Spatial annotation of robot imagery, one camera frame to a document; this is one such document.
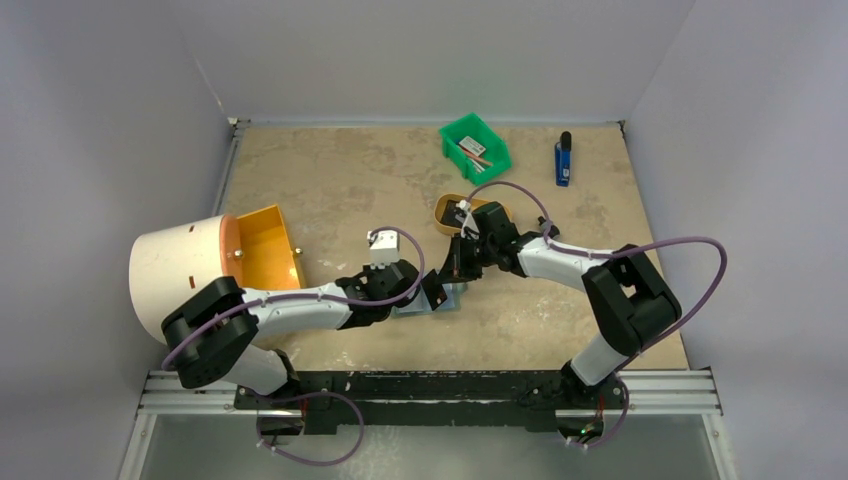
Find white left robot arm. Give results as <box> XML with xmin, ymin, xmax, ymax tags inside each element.
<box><xmin>161</xmin><ymin>260</ymin><xmax>422</xmax><ymax>409</ymax></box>

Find teal card holder wallet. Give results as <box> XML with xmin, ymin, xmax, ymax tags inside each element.
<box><xmin>391</xmin><ymin>283</ymin><xmax>467</xmax><ymax>318</ymax></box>

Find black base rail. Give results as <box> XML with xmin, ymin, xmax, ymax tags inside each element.
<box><xmin>234</xmin><ymin>370</ymin><xmax>625</xmax><ymax>437</ymax></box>

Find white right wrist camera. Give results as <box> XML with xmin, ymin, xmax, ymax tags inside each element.
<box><xmin>457</xmin><ymin>199</ymin><xmax>480</xmax><ymax>240</ymax></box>

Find blue black lighter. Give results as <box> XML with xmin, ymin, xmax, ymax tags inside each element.
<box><xmin>554</xmin><ymin>131</ymin><xmax>572</xmax><ymax>187</ymax></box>

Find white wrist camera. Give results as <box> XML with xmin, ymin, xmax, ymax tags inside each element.
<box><xmin>457</xmin><ymin>199</ymin><xmax>480</xmax><ymax>240</ymax></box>
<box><xmin>367</xmin><ymin>229</ymin><xmax>401</xmax><ymax>269</ymax></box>

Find tan oval tray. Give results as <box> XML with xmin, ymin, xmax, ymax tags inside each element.
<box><xmin>433</xmin><ymin>193</ymin><xmax>483</xmax><ymax>239</ymax></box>

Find small items in bin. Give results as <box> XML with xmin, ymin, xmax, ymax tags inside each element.
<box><xmin>457</xmin><ymin>136</ymin><xmax>493</xmax><ymax>172</ymax></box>

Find white cylinder drum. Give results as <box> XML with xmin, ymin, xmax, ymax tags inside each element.
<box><xmin>128</xmin><ymin>215</ymin><xmax>243</xmax><ymax>343</ymax></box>

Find black grey knob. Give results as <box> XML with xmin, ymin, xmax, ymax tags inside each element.
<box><xmin>537</xmin><ymin>216</ymin><xmax>560</xmax><ymax>240</ymax></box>

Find black credit card stack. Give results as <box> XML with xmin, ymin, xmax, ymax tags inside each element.
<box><xmin>440</xmin><ymin>199</ymin><xmax>465</xmax><ymax>229</ymax></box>

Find aluminium frame rail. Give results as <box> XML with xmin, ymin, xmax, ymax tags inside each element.
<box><xmin>138</xmin><ymin>370</ymin><xmax>723</xmax><ymax>415</ymax></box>

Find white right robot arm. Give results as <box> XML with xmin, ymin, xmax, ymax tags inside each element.
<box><xmin>439</xmin><ymin>200</ymin><xmax>682</xmax><ymax>407</ymax></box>

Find green plastic bin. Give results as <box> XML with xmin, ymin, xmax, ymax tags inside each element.
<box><xmin>439</xmin><ymin>113</ymin><xmax>512</xmax><ymax>186</ymax></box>

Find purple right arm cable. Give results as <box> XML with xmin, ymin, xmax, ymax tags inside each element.
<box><xmin>463</xmin><ymin>181</ymin><xmax>729</xmax><ymax>452</ymax></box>

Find orange drawer tray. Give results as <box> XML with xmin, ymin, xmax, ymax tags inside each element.
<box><xmin>219</xmin><ymin>204</ymin><xmax>306</xmax><ymax>290</ymax></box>

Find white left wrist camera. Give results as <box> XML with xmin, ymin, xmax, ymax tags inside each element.
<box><xmin>367</xmin><ymin>229</ymin><xmax>401</xmax><ymax>269</ymax></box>

